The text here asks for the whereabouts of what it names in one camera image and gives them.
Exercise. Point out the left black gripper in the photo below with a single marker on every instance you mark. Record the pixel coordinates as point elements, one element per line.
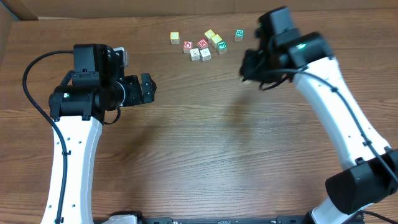
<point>145,88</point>

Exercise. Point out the green block in cluster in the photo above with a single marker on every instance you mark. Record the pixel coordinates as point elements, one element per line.
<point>222,47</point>

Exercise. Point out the yellow block far left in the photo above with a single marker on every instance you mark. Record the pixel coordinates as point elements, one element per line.
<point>174,38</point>

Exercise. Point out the blue block letter L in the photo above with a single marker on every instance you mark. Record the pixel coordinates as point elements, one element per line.
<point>247,82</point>

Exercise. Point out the yellow block lower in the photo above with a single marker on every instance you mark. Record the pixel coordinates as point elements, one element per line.
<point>215,40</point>

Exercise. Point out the green block letter B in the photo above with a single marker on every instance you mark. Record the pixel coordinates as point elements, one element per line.
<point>239,35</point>

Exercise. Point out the white block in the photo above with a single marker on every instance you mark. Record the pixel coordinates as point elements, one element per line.
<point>195,54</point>
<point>205,54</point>

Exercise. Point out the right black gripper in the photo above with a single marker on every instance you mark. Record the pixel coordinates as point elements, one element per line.
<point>250,66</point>

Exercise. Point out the white block right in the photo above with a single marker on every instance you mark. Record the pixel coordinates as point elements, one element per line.
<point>205,54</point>

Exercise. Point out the yellow block upper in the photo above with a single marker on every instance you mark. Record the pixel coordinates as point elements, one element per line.
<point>208,35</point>

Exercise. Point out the red block letter E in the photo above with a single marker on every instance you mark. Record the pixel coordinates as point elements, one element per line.
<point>202,44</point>

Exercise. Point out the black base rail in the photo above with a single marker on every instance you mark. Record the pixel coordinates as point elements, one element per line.
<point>137,217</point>

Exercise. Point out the white block left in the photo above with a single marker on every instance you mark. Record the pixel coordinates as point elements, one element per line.
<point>195,54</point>

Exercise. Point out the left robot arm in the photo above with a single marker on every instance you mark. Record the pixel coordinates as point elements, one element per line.
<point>97,84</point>

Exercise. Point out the red block with circle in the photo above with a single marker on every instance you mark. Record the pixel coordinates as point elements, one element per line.
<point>187,46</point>

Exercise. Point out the cardboard box edge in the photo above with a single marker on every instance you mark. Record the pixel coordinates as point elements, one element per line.
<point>20,10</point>

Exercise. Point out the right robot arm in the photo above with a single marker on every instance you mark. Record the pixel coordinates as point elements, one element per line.
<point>369,164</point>

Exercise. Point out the yellow block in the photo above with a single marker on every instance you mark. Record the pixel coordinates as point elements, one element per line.
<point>215,40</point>
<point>208,35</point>
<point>174,38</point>

